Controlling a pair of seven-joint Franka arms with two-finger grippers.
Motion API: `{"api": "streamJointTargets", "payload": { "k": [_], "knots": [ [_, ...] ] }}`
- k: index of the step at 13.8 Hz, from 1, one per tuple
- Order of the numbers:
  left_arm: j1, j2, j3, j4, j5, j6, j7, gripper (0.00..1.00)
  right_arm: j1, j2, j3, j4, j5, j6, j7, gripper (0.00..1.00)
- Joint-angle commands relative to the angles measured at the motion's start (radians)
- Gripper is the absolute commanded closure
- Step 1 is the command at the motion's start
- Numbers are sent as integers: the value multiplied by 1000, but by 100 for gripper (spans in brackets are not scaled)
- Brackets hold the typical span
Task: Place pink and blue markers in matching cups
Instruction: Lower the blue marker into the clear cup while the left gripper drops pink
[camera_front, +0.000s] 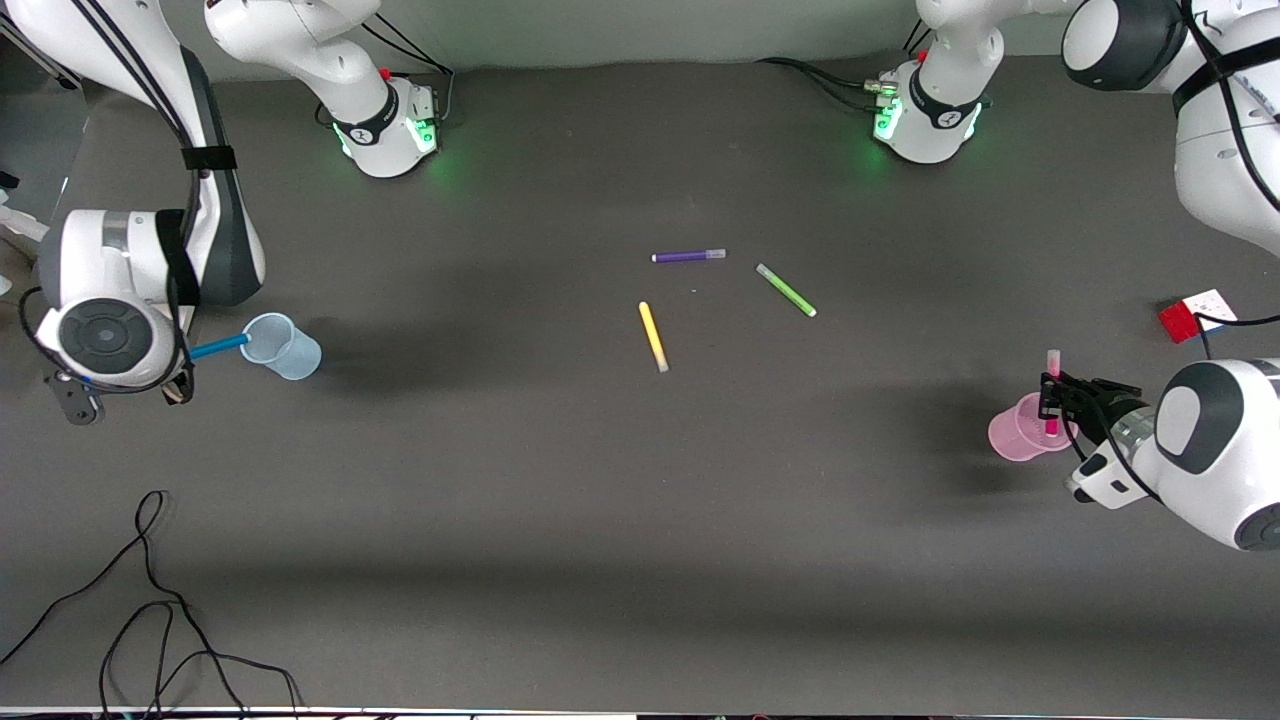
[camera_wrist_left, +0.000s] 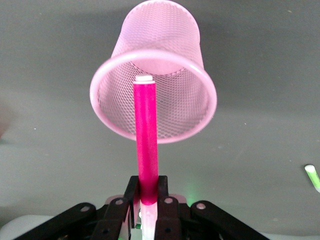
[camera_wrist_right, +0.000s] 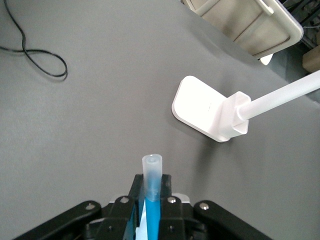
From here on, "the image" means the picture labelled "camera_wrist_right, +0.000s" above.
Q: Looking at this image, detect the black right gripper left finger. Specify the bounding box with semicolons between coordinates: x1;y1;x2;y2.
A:
12;174;146;240

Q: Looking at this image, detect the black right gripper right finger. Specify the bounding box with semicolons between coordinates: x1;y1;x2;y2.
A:
159;174;273;240

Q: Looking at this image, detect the blue marker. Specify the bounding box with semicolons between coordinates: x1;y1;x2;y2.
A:
141;153;164;240

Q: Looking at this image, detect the white stand with pole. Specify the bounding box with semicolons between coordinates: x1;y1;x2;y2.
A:
171;70;320;144

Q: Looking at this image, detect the beige plastic chair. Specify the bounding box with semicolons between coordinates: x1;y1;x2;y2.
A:
181;0;305;67

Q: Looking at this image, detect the brown cardboard box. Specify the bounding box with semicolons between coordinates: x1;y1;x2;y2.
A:
301;46;320;74

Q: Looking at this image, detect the loose black cable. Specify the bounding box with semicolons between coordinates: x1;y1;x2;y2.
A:
0;0;69;81

